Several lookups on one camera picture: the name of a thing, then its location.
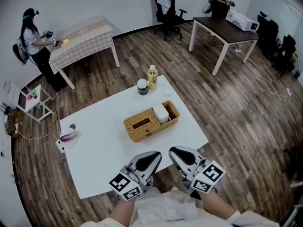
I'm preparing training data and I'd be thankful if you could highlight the person's white shirt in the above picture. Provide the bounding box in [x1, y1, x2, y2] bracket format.
[80, 188, 281, 227]

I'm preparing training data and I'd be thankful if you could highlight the small white side stand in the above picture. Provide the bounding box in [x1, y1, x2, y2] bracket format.
[3, 81, 55, 124]

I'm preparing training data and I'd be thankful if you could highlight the yellow tea bottle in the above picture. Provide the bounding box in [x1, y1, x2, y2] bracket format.
[147, 64, 159, 91]

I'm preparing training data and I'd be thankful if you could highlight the red and green item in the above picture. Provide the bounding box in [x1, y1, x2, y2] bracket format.
[26, 90, 39, 101]

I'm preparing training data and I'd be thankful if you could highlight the dark top white leg table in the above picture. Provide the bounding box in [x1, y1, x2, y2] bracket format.
[188, 16, 260, 77]

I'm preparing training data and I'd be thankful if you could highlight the white floor cable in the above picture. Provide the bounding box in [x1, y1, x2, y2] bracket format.
[250, 55, 293, 98]

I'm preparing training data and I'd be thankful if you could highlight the thin black cable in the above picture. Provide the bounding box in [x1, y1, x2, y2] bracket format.
[52, 90, 62, 133]

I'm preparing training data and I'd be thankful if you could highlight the wicker basket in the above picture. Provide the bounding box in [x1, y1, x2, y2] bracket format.
[123, 100, 181, 144]

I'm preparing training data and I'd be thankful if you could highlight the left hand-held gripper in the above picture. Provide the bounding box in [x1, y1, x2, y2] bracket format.
[108, 151, 163, 201]

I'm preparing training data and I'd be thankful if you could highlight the white box appliance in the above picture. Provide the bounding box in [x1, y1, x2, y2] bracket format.
[225, 9, 260, 32]

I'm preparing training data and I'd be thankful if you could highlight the white cloth on chair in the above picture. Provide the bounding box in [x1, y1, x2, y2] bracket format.
[157, 0, 173, 15]

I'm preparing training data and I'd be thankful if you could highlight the white plug adapter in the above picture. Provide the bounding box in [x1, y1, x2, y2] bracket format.
[55, 138, 66, 154]

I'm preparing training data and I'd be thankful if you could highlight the person's left forearm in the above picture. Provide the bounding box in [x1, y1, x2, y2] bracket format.
[109, 196, 137, 227]

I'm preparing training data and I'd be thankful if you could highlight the white box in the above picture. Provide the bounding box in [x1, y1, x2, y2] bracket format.
[152, 103, 170, 125]

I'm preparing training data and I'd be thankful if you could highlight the table with checked cloth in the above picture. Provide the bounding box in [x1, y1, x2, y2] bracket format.
[48, 15, 121, 90]

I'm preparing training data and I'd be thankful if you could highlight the person's right forearm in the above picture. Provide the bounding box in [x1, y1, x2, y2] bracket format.
[200, 190, 238, 225]

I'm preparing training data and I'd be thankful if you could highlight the purple eggplant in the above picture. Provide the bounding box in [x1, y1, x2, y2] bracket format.
[59, 131, 80, 143]

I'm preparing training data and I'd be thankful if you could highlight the dark jar with white lid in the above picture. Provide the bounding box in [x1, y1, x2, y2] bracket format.
[137, 78, 150, 96]

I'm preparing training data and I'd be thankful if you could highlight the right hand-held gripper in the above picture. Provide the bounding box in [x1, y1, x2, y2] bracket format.
[168, 146, 226, 195]

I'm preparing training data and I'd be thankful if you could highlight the thin white cable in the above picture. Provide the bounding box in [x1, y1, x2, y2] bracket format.
[14, 129, 60, 142]

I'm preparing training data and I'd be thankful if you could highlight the cardboard box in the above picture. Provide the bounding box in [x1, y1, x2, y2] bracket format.
[4, 109, 20, 140]

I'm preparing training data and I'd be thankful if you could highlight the black router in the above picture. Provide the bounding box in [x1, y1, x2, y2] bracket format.
[0, 101, 10, 116]

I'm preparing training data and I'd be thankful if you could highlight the black office chair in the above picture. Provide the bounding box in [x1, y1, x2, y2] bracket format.
[256, 10, 283, 58]
[152, 0, 187, 41]
[271, 34, 298, 77]

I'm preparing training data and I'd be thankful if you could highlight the white metal rack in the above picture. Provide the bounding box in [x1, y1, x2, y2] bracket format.
[280, 180, 303, 227]

